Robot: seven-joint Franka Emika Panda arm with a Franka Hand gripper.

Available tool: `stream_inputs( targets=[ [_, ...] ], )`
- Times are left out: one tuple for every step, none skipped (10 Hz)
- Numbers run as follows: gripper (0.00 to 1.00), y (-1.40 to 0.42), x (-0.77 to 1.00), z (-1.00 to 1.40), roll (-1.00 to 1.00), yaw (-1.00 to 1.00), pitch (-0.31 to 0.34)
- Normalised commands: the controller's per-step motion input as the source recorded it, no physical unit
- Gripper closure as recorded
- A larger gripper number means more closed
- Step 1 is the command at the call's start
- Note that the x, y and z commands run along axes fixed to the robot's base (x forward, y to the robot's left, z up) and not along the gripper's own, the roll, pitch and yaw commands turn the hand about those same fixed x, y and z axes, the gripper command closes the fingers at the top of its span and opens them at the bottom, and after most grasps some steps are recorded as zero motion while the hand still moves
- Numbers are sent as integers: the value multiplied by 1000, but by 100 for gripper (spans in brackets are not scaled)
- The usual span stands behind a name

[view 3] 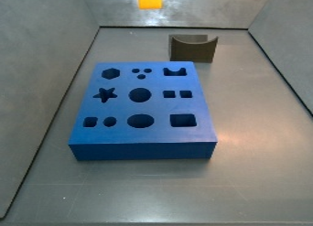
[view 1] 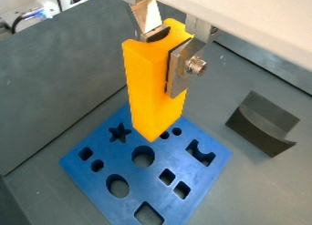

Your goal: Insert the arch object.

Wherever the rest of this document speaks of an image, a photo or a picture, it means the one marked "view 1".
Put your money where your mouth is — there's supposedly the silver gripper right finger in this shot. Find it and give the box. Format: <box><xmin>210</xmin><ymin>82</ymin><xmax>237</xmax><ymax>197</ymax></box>
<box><xmin>166</xmin><ymin>15</ymin><xmax>222</xmax><ymax>98</ymax></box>

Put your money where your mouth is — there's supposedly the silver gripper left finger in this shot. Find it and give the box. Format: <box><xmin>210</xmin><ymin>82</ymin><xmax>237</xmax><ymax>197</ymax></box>
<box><xmin>123</xmin><ymin>0</ymin><xmax>170</xmax><ymax>43</ymax></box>

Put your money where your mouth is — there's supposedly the yellow arch block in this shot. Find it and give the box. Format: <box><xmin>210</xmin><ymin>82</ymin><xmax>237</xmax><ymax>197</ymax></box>
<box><xmin>121</xmin><ymin>18</ymin><xmax>191</xmax><ymax>142</ymax></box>

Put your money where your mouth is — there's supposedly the white robot base equipment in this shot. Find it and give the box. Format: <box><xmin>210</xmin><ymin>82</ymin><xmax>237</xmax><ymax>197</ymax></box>
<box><xmin>0</xmin><ymin>0</ymin><xmax>87</xmax><ymax>40</ymax></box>

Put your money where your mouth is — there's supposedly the dark grey curved holder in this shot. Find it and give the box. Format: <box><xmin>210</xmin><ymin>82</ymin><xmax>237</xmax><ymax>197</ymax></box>
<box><xmin>225</xmin><ymin>91</ymin><xmax>300</xmax><ymax>158</ymax></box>

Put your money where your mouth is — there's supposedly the blue shape sorter board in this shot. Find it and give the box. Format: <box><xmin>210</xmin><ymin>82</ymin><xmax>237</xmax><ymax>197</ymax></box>
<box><xmin>60</xmin><ymin>106</ymin><xmax>231</xmax><ymax>225</ymax></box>

